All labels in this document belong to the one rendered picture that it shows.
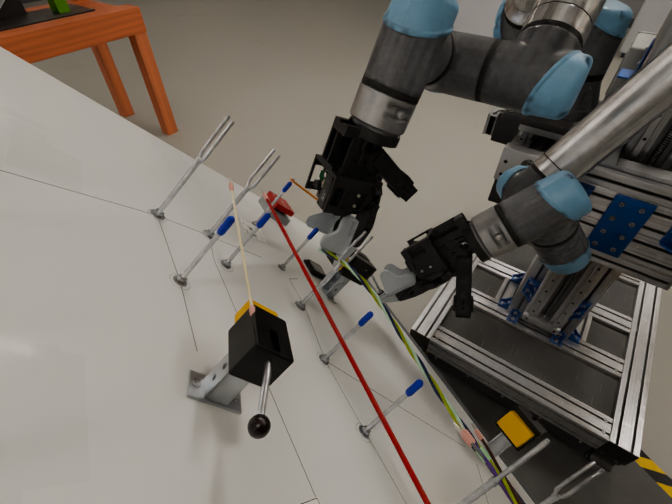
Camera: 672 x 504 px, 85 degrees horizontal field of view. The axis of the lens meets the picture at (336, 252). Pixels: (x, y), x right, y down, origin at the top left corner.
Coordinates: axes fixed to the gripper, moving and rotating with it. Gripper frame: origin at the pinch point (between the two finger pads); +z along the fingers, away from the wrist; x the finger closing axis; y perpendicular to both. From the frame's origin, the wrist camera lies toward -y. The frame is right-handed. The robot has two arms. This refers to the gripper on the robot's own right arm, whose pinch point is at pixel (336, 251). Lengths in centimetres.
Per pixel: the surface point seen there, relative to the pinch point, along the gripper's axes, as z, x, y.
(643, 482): 67, 43, -141
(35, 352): -7.6, 22.4, 34.0
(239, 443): -2.1, 27.6, 22.2
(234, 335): -7.7, 22.4, 22.6
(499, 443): 15.2, 28.6, -22.9
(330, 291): 7.7, 0.7, -1.7
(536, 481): 81, 26, -108
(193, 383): -3.9, 23.3, 25.0
